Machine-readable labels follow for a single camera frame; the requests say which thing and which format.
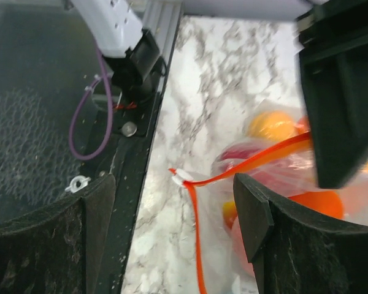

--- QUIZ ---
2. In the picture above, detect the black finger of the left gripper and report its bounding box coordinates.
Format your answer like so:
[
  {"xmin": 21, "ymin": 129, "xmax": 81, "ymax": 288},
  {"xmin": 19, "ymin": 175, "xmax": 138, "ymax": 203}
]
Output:
[{"xmin": 296, "ymin": 1, "xmax": 368, "ymax": 189}]

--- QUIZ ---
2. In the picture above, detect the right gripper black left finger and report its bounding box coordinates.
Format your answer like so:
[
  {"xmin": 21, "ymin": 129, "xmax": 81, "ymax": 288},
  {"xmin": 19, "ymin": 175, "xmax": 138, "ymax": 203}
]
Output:
[{"xmin": 0, "ymin": 175, "xmax": 116, "ymax": 293}]

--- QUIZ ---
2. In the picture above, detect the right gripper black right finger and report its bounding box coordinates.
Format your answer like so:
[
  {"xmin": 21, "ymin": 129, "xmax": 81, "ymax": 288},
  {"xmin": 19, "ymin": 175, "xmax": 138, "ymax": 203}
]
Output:
[{"xmin": 232, "ymin": 173, "xmax": 368, "ymax": 294}]

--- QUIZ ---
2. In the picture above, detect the orange toy tangerine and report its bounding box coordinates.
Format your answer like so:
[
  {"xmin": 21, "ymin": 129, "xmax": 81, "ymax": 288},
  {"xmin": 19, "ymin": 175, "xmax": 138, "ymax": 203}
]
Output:
[{"xmin": 289, "ymin": 191, "xmax": 344, "ymax": 219}]

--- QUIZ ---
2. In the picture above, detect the red toy pepper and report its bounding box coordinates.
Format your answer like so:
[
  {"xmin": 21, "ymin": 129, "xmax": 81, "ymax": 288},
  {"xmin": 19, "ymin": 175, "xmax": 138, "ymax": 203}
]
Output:
[{"xmin": 211, "ymin": 138, "xmax": 315, "ymax": 197}]

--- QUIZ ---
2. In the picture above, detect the clear zip bag orange zipper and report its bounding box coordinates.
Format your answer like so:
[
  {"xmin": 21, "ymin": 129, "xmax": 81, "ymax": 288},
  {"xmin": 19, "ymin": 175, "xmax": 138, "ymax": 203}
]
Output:
[{"xmin": 168, "ymin": 104, "xmax": 368, "ymax": 294}]

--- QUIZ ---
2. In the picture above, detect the yellow orange toy peach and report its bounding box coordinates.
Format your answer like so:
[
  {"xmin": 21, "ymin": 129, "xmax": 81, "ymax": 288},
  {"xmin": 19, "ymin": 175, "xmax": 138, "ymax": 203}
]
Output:
[{"xmin": 247, "ymin": 111, "xmax": 297, "ymax": 141}]

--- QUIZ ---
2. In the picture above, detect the pink toy peach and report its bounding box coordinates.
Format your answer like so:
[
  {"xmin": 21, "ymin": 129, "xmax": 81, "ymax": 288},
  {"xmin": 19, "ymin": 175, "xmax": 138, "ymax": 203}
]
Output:
[{"xmin": 231, "ymin": 217, "xmax": 255, "ymax": 277}]

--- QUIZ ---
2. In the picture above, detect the yellow toy bell pepper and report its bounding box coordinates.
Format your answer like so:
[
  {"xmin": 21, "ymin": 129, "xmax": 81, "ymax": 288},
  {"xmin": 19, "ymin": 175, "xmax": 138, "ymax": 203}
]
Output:
[{"xmin": 222, "ymin": 201, "xmax": 237, "ymax": 230}]

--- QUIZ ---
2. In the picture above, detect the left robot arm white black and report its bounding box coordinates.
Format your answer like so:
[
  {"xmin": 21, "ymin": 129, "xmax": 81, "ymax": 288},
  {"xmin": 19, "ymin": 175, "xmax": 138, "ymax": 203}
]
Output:
[{"xmin": 73, "ymin": 1, "xmax": 368, "ymax": 189}]

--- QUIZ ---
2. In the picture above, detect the black mounting rail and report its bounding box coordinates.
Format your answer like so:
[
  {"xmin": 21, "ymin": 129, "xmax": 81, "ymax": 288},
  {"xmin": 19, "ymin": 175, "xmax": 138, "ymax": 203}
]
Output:
[{"xmin": 81, "ymin": 59, "xmax": 169, "ymax": 293}]

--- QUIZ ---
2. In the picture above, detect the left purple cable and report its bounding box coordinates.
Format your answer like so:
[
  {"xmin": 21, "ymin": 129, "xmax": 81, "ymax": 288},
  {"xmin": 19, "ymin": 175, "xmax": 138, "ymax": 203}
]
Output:
[{"xmin": 69, "ymin": 45, "xmax": 114, "ymax": 162}]

